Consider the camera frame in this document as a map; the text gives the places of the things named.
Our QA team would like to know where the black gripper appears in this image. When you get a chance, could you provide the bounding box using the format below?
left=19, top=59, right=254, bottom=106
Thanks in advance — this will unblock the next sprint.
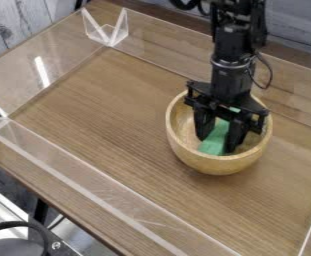
left=184, top=60, right=269, bottom=153

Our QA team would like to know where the green rectangular block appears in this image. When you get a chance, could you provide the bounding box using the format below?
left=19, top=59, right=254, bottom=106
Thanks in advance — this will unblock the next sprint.
left=198, top=118, right=230, bottom=156

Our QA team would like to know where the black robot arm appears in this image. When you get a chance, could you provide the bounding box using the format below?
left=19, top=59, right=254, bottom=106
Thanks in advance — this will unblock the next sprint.
left=184, top=0, right=269, bottom=153

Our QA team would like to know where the light wooden bowl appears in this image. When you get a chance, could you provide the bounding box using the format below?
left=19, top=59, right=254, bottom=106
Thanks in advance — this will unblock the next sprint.
left=164, top=91, right=274, bottom=176

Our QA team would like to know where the clear acrylic corner bracket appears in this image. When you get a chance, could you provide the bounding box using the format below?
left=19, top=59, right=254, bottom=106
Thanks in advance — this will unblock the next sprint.
left=82, top=8, right=128, bottom=47

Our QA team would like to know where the clear acrylic tray wall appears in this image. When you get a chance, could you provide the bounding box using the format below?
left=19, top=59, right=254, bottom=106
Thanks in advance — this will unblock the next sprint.
left=0, top=0, right=311, bottom=256

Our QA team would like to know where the black metal bracket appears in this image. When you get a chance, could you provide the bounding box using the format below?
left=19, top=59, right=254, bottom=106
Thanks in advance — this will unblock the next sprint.
left=28, top=199, right=83, bottom=256

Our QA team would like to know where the black cable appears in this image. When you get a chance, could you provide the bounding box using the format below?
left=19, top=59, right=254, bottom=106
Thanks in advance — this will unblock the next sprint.
left=0, top=221, right=52, bottom=256

